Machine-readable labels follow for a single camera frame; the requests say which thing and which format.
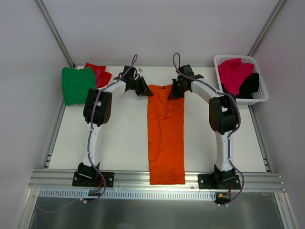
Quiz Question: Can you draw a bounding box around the orange t shirt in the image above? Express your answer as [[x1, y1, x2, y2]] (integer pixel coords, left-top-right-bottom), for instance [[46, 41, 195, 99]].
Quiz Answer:
[[147, 84, 185, 185]]

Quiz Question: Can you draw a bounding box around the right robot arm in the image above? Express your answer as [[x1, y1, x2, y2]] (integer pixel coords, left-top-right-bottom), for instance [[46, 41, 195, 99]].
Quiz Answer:
[[168, 64, 241, 189]]

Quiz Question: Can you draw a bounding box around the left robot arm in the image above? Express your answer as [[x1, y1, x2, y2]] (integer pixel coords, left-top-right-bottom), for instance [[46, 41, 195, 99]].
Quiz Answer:
[[77, 66, 153, 186]]

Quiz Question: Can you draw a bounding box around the red folded t shirt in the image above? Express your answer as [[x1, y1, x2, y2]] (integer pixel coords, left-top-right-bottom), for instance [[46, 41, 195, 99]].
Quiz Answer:
[[84, 63, 112, 88]]

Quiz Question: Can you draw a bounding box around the pink folded t shirt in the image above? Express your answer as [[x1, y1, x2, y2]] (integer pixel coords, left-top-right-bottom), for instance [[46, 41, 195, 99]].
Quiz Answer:
[[94, 69, 102, 88]]

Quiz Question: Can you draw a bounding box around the magenta t shirt in basket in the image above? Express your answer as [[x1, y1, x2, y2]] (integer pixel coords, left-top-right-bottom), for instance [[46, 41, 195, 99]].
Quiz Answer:
[[218, 58, 255, 95]]

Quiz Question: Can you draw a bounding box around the green folded t shirt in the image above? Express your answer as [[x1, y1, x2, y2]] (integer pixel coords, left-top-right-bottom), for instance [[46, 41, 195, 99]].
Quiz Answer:
[[61, 67, 96, 106]]

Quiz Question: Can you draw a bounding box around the black t shirt in basket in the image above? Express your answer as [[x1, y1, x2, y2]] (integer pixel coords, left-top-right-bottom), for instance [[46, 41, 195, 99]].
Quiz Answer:
[[236, 73, 259, 99]]

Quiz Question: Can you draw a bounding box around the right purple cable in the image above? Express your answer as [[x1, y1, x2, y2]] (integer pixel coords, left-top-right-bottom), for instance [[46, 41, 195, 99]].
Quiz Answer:
[[173, 52, 245, 210]]

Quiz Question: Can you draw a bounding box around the purple cable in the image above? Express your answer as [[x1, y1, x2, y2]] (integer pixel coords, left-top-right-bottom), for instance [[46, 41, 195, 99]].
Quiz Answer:
[[35, 54, 139, 213], [173, 52, 245, 210]]

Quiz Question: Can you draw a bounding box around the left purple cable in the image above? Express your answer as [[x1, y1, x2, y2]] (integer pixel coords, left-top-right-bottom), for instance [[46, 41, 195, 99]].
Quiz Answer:
[[35, 54, 139, 213]]

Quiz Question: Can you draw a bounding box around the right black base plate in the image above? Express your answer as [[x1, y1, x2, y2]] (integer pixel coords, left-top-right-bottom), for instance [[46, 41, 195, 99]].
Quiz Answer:
[[197, 174, 242, 190]]

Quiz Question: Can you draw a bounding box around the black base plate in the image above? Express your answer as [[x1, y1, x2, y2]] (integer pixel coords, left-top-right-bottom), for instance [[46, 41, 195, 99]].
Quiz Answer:
[[72, 171, 115, 187], [197, 174, 242, 190]]

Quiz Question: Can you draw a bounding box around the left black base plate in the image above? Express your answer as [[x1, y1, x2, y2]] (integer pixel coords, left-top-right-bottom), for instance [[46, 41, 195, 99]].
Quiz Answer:
[[72, 171, 115, 187]]

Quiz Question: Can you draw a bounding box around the white slotted cable duct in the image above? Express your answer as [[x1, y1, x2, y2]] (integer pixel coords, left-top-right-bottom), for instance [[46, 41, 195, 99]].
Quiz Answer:
[[39, 188, 216, 201]]

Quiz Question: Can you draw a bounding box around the aluminium mounting rail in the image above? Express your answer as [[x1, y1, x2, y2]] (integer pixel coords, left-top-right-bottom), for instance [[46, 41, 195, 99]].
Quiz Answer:
[[28, 168, 286, 193]]

